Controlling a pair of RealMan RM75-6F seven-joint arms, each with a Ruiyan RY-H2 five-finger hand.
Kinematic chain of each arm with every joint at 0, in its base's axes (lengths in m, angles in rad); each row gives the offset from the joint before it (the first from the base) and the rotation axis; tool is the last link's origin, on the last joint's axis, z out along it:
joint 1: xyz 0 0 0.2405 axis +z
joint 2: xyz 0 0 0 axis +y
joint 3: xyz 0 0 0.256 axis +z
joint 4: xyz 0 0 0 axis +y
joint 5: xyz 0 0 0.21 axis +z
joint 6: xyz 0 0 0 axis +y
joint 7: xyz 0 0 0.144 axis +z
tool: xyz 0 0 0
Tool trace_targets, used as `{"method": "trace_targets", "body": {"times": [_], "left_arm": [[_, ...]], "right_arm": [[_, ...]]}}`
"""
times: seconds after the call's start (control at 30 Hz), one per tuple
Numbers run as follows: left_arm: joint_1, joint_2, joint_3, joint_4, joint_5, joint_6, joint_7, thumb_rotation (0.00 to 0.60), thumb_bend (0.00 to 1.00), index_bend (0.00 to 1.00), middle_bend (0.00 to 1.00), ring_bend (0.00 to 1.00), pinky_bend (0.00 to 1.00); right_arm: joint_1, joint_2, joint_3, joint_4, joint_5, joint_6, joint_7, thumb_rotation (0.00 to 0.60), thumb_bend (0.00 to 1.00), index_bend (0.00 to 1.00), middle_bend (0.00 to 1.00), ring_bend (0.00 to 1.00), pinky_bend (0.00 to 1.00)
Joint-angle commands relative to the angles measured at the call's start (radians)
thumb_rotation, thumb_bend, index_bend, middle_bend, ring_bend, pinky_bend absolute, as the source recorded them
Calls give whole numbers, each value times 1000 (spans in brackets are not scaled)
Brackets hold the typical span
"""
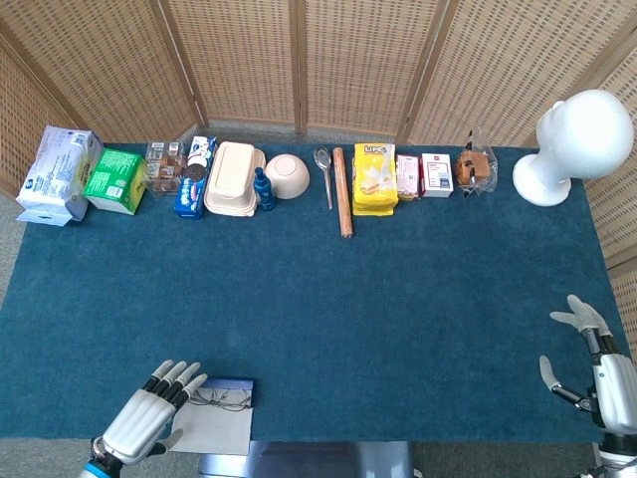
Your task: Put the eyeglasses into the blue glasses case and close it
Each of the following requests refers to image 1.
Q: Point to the clear plastic snack box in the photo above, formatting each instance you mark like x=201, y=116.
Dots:
x=161, y=169

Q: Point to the white blue tissue pack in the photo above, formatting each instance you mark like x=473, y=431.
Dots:
x=55, y=174

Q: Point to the wooden rolling pin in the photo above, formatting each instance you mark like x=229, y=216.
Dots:
x=342, y=194

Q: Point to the blue Oreo box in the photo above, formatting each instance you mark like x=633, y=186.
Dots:
x=190, y=196

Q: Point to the blue table cloth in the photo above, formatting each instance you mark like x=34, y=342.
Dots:
x=398, y=299

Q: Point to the small pink snack pack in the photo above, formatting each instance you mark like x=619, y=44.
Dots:
x=409, y=176

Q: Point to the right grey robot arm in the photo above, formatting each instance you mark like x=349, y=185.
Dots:
x=617, y=455

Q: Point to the beige lidded lunch box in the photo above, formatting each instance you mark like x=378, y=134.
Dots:
x=231, y=174

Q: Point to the green tissue pack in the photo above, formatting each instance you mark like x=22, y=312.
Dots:
x=112, y=179

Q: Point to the white blue cookie packet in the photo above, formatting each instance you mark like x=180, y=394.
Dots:
x=203, y=148

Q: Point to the white foam mannequin head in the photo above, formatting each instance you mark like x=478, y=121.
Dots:
x=582, y=134

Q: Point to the clear bag of cookies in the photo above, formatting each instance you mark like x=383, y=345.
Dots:
x=473, y=167

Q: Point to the white red carton box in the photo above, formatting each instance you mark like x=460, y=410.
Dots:
x=437, y=174

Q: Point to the black-framed eyeglasses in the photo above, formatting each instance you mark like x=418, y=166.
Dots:
x=238, y=398

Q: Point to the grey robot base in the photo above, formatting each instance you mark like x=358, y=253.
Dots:
x=308, y=460

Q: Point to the blue glasses case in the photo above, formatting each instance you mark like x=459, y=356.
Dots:
x=214, y=428

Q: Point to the beige upturned bowl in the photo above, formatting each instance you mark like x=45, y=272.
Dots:
x=287, y=176

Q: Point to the yellow biscuit bag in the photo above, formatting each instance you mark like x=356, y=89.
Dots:
x=374, y=179

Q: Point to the blue spray bottle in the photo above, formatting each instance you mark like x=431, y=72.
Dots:
x=264, y=189

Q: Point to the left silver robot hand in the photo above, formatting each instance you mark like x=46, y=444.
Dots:
x=139, y=423

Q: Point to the metal spoon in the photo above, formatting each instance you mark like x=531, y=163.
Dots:
x=322, y=158

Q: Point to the wicker folding screen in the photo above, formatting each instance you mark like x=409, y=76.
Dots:
x=249, y=60

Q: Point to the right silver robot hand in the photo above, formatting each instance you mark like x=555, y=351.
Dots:
x=617, y=388

